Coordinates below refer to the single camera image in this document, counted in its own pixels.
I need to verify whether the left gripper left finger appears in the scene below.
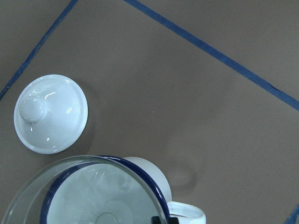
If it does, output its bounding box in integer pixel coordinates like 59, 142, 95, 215
151, 216, 162, 224

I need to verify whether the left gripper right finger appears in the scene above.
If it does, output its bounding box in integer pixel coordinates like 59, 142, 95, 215
167, 217, 179, 224

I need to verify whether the clear glass funnel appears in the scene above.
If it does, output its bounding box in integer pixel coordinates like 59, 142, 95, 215
2, 156, 170, 224

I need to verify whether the white mug lid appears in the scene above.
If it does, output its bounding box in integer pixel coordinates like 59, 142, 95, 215
14, 74, 88, 154

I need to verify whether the white enamel mug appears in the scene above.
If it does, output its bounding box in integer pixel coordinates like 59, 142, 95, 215
40, 156, 206, 224

